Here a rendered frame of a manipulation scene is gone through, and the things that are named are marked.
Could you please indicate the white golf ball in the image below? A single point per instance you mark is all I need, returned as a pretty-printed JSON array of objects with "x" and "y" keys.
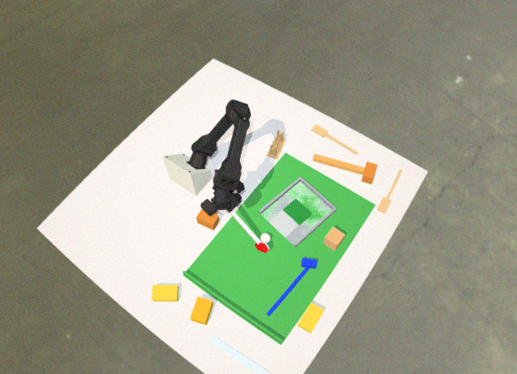
[{"x": 265, "y": 238}]

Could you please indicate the orange putter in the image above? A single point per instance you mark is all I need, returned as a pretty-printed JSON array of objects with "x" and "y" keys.
[
  {"x": 208, "y": 221},
  {"x": 368, "y": 171}
]

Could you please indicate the blue golf putter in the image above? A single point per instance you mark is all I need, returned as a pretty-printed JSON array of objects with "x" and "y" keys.
[{"x": 305, "y": 262}]

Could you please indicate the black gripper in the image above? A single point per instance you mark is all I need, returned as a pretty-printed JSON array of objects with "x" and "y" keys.
[{"x": 209, "y": 206}]

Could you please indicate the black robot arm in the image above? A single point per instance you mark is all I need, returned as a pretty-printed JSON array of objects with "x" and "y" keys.
[{"x": 238, "y": 114}]

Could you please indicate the green rectangular mat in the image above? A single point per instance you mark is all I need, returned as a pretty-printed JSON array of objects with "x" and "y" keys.
[{"x": 251, "y": 280}]

